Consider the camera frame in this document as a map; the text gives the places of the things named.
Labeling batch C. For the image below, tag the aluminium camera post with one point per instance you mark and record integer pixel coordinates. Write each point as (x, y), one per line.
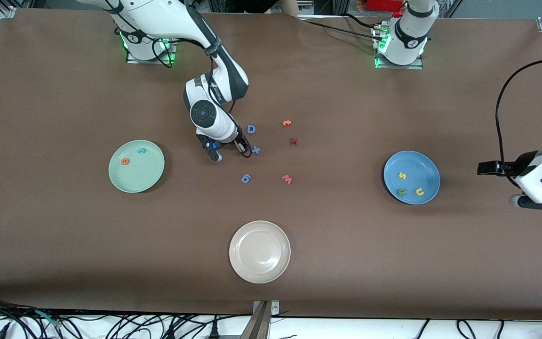
(259, 325)

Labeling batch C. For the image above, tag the red box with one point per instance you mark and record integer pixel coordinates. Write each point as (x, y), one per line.
(384, 4)

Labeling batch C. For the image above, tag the blue plate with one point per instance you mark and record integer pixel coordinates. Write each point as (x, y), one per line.
(417, 167)

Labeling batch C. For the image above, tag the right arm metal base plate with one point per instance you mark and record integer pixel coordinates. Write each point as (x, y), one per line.
(151, 61)

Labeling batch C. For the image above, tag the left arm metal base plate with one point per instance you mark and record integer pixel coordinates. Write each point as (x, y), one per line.
(395, 67)

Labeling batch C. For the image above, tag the blue six-shaped foam letter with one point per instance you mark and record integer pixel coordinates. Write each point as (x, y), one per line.
(246, 179)

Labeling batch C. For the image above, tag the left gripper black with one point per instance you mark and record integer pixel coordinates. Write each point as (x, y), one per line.
(511, 167)

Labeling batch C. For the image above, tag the beige plate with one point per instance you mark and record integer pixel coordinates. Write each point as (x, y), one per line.
(259, 252)

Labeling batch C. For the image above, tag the dark-clothed person body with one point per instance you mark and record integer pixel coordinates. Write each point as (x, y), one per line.
(257, 4)

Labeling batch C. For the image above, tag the blue foam letter D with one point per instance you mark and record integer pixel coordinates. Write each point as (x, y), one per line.
(248, 129)

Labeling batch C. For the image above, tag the pale green plate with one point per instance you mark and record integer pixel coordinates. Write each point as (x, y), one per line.
(144, 176)

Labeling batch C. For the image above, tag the background metal rack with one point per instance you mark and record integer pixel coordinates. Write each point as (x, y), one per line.
(332, 4)

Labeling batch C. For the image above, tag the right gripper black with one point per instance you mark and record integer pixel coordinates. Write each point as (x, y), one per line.
(240, 142)

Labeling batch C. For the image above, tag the pink foam letter w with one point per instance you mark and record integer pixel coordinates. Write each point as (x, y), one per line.
(287, 179)

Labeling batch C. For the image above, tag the brown table cover sheet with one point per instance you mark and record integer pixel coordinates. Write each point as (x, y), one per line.
(271, 84)

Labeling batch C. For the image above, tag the bare skin-toned person limb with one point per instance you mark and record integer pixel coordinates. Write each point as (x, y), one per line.
(288, 7)

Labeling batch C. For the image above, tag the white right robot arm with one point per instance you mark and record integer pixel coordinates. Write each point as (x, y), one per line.
(158, 16)

